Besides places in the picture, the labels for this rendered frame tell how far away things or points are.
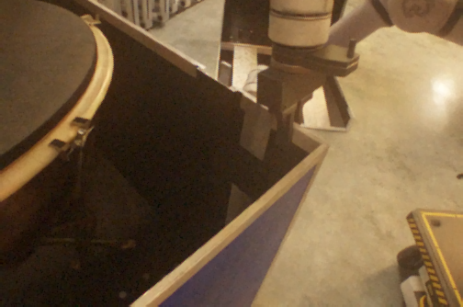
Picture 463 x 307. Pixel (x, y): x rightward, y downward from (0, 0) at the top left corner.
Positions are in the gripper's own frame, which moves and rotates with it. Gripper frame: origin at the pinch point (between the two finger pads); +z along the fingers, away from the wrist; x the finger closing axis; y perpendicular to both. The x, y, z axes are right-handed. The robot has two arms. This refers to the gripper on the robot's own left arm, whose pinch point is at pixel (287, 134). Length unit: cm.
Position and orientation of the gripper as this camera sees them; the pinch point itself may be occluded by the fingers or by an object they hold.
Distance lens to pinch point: 54.6
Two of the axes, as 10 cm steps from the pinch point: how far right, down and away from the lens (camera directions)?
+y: -7.3, -3.8, 5.7
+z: 0.1, 8.2, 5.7
